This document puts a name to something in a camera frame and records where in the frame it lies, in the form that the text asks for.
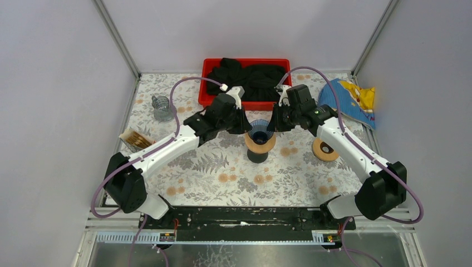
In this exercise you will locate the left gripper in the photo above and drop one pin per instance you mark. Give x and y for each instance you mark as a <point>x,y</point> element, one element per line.
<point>240,120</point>

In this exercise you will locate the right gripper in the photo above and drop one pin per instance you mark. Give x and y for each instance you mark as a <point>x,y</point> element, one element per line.
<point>275,124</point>

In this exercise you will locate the blue glass dripper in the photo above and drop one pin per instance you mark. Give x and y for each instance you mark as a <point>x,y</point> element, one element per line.
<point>259,132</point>

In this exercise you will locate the wooden ring holder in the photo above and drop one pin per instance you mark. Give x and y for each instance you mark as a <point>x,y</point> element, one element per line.
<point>323,151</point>
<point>257,148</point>

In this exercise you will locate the orange coffee filter box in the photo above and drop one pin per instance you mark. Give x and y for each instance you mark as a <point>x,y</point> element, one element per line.
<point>135,141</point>

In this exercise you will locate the dark red glass carafe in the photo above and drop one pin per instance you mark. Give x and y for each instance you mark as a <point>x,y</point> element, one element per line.
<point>256,157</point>

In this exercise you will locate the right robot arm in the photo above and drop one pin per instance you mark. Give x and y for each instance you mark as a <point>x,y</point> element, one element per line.
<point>382,182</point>

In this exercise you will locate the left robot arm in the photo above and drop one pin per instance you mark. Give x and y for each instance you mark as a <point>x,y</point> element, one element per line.
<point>126,175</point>

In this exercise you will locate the black cloth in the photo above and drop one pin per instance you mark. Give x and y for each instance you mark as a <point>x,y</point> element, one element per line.
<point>258,80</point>

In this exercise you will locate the clear glass carafe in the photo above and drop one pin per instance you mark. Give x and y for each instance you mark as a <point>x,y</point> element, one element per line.
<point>161,108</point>

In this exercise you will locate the blue and yellow cloth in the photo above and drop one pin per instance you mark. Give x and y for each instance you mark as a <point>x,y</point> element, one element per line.
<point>356,103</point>

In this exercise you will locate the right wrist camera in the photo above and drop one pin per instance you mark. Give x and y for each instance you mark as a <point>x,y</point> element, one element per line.
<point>282,90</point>

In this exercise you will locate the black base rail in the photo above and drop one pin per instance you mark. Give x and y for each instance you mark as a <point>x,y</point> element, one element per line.
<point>236,224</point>

